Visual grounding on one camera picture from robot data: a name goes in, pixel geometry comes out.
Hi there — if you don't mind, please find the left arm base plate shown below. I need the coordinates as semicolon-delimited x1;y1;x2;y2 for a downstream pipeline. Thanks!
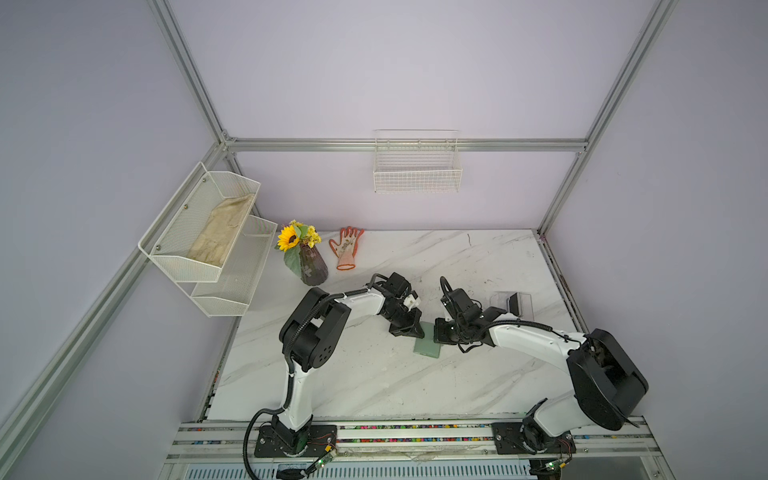
251;424;338;459

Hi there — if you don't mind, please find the white mesh lower shelf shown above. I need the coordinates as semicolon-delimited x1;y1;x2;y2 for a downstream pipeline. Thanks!
188;215;277;317

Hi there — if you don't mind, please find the white mesh shelf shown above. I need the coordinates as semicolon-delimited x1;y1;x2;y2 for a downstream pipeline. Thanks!
188;215;277;317
138;163;261;283

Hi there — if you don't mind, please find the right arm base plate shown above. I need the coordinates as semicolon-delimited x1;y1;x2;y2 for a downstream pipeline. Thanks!
491;421;576;455

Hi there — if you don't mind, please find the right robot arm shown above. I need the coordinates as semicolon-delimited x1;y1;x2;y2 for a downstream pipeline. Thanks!
434;278;649;454

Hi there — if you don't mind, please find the yellow sunflower bouquet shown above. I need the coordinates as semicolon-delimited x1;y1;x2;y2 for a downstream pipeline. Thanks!
275;220;322;252

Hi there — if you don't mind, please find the white mesh upper shelf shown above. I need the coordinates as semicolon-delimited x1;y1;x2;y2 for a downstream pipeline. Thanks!
138;163;261;283

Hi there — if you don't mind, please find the white wire wall basket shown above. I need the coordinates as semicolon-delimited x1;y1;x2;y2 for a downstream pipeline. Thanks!
373;129;463;194

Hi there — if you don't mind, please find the orange work glove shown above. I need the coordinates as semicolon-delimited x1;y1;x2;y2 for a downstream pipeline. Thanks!
329;226;364;271

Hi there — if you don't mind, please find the clear acrylic card box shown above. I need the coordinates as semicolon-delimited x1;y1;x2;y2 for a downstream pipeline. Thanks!
490;291;534;321

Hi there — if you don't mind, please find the green card holder wallet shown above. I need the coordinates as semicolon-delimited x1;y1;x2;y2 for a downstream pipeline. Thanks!
413;322;442;359

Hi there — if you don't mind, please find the black corrugated cable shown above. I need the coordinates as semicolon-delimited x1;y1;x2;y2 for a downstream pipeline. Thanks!
241;272;391;480

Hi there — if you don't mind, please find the dark glass vase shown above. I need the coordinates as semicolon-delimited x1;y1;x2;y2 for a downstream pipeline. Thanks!
299;244;329;287

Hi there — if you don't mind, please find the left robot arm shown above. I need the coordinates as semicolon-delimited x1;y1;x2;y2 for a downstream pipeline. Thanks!
273;273;424;442

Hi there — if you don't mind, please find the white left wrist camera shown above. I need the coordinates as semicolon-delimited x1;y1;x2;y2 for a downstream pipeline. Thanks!
403;292;420;311

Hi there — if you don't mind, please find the beige cloth in shelf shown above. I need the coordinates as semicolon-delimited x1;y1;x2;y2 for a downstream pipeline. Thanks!
187;194;256;267

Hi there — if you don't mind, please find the aluminium front rail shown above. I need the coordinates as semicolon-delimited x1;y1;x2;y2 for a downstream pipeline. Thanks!
165;417;661;464

